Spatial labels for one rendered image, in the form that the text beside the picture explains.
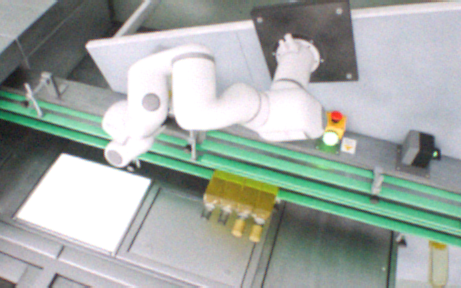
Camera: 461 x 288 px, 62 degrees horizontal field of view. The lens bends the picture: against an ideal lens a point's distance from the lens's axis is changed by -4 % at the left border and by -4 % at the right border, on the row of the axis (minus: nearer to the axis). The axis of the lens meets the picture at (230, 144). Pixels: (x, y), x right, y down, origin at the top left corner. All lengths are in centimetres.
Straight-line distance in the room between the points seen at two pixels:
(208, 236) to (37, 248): 60
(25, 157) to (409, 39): 151
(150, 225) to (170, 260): 16
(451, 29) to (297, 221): 83
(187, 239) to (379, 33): 90
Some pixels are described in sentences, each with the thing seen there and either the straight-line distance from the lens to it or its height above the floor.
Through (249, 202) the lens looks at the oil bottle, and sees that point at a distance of 134.
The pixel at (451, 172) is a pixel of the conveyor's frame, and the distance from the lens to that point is 145.
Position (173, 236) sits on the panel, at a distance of 145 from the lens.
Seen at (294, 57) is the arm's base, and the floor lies 84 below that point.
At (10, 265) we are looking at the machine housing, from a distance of 162.
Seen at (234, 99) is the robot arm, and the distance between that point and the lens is 76.
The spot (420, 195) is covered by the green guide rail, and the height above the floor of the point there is 93.
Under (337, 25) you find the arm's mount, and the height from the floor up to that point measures 78.
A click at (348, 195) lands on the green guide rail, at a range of 137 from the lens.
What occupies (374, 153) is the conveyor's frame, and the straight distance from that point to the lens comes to 138.
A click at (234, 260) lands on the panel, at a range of 141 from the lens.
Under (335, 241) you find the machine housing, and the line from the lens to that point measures 153.
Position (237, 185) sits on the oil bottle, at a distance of 136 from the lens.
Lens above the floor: 174
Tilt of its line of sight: 38 degrees down
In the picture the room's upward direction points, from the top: 157 degrees counter-clockwise
